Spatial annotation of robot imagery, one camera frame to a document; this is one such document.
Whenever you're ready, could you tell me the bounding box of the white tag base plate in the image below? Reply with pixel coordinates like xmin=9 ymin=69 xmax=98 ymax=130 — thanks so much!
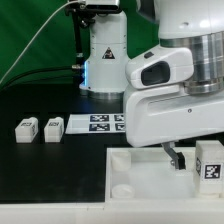
xmin=66 ymin=113 xmax=125 ymax=134

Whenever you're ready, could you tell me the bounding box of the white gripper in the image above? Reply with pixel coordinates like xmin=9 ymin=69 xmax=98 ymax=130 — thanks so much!
xmin=123 ymin=45 xmax=224 ymax=170

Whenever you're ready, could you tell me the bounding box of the white cable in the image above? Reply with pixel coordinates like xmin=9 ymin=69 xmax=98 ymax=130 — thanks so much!
xmin=0 ymin=0 xmax=83 ymax=84

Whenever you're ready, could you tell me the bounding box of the black camera on stand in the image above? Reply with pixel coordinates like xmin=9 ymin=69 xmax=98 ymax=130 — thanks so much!
xmin=66 ymin=0 xmax=121 ymax=14

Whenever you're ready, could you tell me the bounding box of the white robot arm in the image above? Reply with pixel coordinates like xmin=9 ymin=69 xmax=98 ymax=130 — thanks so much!
xmin=81 ymin=0 xmax=224 ymax=169

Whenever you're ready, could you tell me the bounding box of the black cable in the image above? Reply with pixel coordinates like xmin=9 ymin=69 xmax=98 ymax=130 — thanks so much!
xmin=0 ymin=65 xmax=84 ymax=92

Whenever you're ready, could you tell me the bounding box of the white square tabletop part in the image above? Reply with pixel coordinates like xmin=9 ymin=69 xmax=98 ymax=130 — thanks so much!
xmin=105 ymin=147 xmax=222 ymax=201

